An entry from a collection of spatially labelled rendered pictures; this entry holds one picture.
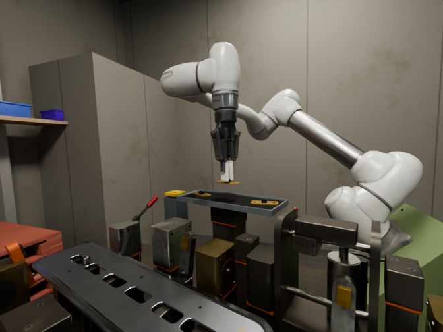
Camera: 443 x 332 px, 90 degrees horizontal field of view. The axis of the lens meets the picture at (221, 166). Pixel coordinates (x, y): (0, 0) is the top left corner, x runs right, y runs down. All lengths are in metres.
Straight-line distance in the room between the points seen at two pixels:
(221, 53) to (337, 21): 2.41
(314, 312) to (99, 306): 0.48
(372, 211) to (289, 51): 2.28
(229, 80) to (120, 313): 0.66
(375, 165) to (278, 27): 2.32
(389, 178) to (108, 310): 0.99
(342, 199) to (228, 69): 0.66
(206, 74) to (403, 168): 0.80
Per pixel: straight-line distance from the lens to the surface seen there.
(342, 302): 0.49
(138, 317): 0.57
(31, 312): 0.64
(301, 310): 0.63
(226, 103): 0.72
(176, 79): 0.80
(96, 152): 2.24
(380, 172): 1.05
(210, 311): 0.55
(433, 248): 1.00
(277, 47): 3.00
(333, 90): 2.85
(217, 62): 0.75
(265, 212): 0.63
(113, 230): 0.91
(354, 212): 1.01
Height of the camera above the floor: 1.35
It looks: 5 degrees down
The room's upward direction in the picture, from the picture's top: 2 degrees counter-clockwise
